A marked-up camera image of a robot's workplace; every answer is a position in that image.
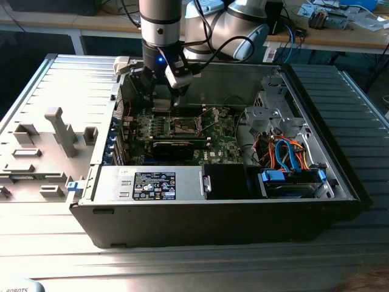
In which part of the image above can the silver power supply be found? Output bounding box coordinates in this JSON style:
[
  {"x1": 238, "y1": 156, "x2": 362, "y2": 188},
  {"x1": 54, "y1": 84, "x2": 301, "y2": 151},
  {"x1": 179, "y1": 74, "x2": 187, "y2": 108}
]
[{"x1": 91, "y1": 165, "x2": 205, "y2": 202}]

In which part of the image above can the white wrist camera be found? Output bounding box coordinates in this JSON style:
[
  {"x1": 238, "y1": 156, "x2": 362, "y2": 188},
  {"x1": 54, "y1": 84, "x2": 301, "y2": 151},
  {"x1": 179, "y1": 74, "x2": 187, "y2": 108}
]
[{"x1": 165, "y1": 62, "x2": 195, "y2": 89}]

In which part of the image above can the CPU socket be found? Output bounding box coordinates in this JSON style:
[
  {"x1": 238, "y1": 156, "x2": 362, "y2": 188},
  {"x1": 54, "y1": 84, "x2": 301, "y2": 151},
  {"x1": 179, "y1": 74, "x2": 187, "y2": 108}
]
[{"x1": 168, "y1": 115, "x2": 204, "y2": 137}]

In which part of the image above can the black RAM slot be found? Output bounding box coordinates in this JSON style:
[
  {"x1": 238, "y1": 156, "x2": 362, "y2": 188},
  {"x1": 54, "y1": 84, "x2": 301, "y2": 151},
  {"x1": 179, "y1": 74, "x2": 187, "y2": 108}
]
[
  {"x1": 153, "y1": 110, "x2": 207, "y2": 119},
  {"x1": 170, "y1": 105, "x2": 205, "y2": 112}
]

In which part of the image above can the beige case latch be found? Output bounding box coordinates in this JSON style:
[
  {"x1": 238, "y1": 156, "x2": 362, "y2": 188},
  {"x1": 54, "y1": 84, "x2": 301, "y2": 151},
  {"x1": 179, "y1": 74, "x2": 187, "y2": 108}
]
[{"x1": 114, "y1": 56, "x2": 132, "y2": 75}]

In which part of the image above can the orange wire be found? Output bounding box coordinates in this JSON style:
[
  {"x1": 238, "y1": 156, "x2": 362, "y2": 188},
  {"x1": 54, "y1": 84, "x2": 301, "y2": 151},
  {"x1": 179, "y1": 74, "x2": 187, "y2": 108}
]
[{"x1": 256, "y1": 136, "x2": 311, "y2": 170}]

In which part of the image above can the blue card retainer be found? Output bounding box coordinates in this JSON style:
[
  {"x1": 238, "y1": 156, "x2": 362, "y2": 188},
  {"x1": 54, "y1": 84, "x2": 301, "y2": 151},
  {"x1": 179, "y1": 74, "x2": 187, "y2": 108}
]
[{"x1": 104, "y1": 116, "x2": 122, "y2": 167}]

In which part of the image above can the blue wire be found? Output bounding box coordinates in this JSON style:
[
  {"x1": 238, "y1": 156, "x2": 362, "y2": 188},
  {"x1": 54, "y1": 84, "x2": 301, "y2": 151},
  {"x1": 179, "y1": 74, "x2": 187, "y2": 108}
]
[{"x1": 274, "y1": 136, "x2": 302, "y2": 175}]

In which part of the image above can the dark heatsink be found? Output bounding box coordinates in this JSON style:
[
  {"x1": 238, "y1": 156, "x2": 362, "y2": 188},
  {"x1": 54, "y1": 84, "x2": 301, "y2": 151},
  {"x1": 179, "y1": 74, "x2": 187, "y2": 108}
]
[{"x1": 308, "y1": 8, "x2": 328, "y2": 30}]

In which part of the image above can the black PC case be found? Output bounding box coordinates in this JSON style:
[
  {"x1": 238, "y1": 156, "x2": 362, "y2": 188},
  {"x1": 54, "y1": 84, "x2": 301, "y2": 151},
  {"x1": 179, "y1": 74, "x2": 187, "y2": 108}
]
[{"x1": 69, "y1": 57, "x2": 374, "y2": 249}]

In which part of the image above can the red wire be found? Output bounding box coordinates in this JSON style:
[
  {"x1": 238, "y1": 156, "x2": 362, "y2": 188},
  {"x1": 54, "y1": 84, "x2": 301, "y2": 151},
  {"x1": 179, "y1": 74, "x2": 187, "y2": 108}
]
[{"x1": 117, "y1": 99, "x2": 133, "y2": 119}]

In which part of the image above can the blue box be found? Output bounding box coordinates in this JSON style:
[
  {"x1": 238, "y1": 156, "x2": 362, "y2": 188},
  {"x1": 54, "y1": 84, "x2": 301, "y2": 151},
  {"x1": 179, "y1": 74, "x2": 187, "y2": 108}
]
[{"x1": 339, "y1": 0, "x2": 379, "y2": 10}]

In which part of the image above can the grey parts rack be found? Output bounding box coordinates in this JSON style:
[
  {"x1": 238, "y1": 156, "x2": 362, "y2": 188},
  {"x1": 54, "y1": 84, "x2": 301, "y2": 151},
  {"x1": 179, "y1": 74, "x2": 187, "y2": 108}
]
[{"x1": 0, "y1": 106, "x2": 101, "y2": 203}]

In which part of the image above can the small CPU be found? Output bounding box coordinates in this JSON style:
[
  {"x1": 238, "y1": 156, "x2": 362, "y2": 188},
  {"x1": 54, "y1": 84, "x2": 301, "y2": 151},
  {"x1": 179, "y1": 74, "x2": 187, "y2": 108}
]
[{"x1": 151, "y1": 97, "x2": 171, "y2": 113}]

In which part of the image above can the black graphics card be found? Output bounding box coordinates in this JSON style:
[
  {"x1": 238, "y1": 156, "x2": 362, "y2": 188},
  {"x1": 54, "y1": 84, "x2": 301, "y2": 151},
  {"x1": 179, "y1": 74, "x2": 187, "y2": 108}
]
[{"x1": 151, "y1": 137, "x2": 210, "y2": 161}]

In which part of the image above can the grey metal drive box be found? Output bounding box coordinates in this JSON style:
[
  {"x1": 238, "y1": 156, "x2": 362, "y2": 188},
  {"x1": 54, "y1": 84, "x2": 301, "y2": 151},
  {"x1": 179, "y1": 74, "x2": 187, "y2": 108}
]
[{"x1": 325, "y1": 11, "x2": 349, "y2": 30}]

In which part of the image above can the hard disk in blue carrier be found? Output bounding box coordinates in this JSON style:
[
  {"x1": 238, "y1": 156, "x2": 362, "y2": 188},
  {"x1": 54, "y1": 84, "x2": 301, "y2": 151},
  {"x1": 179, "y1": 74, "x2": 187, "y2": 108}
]
[{"x1": 257, "y1": 169, "x2": 328, "y2": 200}]

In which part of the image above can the wooden desk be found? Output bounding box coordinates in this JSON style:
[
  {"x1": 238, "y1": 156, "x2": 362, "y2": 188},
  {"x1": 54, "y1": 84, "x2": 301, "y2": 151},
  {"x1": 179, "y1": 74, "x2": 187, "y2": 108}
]
[
  {"x1": 0, "y1": 5, "x2": 143, "y2": 55},
  {"x1": 264, "y1": 0, "x2": 389, "y2": 55}
]

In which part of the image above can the green motherboard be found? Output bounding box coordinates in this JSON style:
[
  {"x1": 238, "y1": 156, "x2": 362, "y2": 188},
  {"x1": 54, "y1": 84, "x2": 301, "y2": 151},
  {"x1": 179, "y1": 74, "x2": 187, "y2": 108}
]
[{"x1": 120, "y1": 105, "x2": 246, "y2": 167}]

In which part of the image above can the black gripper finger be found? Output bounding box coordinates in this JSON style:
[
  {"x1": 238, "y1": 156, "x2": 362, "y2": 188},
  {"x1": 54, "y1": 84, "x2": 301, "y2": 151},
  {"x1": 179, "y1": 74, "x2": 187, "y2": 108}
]
[
  {"x1": 129, "y1": 68, "x2": 157, "y2": 108},
  {"x1": 172, "y1": 86, "x2": 188, "y2": 108}
]

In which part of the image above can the black monitor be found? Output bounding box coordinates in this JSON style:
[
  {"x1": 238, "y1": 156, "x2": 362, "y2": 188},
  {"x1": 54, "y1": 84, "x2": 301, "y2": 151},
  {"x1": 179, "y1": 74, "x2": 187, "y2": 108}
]
[{"x1": 5, "y1": 0, "x2": 103, "y2": 16}]

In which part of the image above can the metal drive cage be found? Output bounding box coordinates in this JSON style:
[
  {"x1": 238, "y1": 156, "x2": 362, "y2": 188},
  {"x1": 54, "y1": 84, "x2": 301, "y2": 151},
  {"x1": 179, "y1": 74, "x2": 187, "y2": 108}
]
[{"x1": 244, "y1": 74, "x2": 308, "y2": 139}]

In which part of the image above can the blue cable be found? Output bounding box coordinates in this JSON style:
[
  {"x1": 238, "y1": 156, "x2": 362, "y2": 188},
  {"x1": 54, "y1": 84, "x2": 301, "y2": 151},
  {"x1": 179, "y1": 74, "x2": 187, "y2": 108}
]
[{"x1": 282, "y1": 23, "x2": 298, "y2": 63}]

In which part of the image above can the metal socket cover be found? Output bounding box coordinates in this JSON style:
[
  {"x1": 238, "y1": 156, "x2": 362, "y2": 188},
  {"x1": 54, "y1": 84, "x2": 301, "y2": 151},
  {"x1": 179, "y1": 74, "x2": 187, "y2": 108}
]
[{"x1": 196, "y1": 106, "x2": 220, "y2": 135}]

